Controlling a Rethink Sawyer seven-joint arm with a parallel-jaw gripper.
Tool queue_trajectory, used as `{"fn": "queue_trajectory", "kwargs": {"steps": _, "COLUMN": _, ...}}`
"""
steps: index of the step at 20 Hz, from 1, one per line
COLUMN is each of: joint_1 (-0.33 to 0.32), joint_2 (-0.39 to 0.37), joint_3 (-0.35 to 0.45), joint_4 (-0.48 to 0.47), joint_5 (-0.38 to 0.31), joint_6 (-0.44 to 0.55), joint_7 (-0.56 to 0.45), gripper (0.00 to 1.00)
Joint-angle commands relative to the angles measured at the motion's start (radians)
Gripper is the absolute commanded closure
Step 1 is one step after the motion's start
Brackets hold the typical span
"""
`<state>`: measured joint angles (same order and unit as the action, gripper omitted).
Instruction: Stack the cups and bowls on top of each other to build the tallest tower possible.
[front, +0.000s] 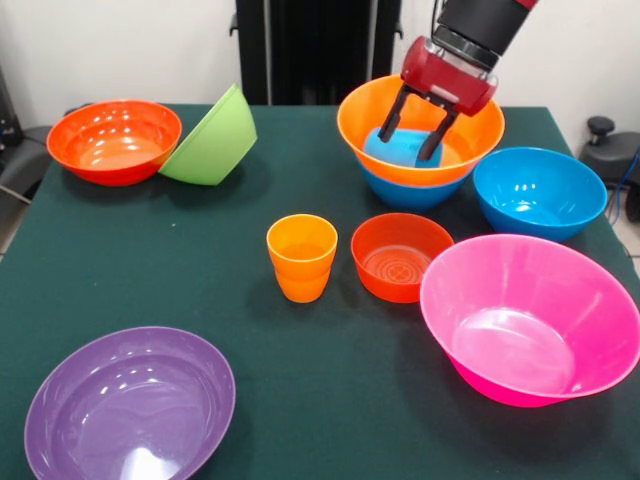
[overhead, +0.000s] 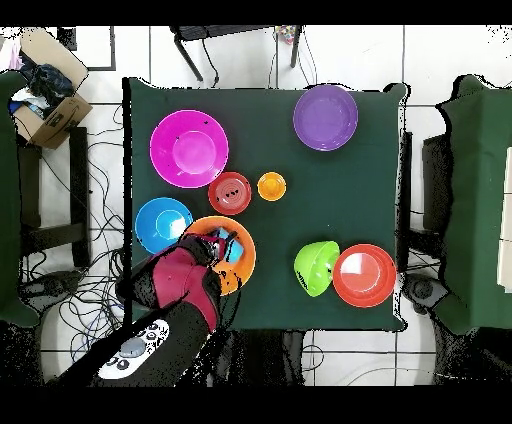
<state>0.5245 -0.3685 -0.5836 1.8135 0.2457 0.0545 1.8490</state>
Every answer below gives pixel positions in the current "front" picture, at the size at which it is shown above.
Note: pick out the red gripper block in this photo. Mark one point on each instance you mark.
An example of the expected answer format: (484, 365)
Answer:
(445, 75)

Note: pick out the blue cup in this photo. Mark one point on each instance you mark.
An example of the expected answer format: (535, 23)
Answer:
(405, 147)

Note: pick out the large orange bowl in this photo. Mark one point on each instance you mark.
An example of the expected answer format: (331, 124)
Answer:
(355, 120)

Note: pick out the blue cone-shaped bowl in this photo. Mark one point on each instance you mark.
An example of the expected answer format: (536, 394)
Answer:
(415, 197)

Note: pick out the green bowl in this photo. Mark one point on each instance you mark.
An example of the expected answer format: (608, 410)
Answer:
(215, 150)

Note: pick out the large red-orange bowl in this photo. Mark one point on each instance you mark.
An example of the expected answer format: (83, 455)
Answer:
(115, 145)

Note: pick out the blue round bowl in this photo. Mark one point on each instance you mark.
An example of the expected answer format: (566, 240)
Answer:
(540, 210)

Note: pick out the small red bowl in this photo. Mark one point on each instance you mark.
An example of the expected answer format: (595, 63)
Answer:
(390, 285)

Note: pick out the orange cup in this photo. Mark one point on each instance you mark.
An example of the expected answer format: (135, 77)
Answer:
(301, 250)
(302, 289)

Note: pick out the pink bowl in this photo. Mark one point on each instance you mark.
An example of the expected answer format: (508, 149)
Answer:
(515, 340)

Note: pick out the dark green table cloth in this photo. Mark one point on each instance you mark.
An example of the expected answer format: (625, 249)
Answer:
(150, 275)

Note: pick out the purple bowl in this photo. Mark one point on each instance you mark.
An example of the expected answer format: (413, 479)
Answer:
(130, 410)

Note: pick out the black equipment box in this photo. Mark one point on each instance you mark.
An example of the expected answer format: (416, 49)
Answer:
(7, 110)

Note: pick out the black pedestal foot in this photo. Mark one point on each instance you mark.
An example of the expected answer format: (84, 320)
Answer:
(610, 155)
(20, 155)

